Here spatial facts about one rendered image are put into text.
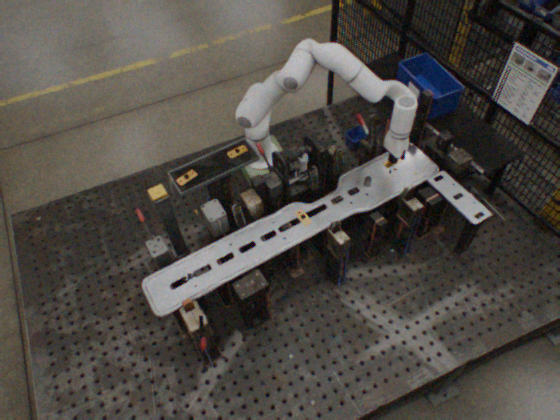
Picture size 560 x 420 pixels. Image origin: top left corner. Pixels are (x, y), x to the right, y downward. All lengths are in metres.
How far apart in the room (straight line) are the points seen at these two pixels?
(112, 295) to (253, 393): 0.79
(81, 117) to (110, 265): 2.10
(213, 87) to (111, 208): 1.94
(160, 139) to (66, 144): 0.72
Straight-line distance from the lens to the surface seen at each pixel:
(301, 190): 2.17
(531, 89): 2.29
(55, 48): 5.17
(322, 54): 1.86
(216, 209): 1.96
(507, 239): 2.52
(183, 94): 4.26
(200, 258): 1.97
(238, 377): 2.07
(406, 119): 1.95
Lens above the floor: 2.67
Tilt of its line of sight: 54 degrees down
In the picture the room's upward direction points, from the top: 4 degrees counter-clockwise
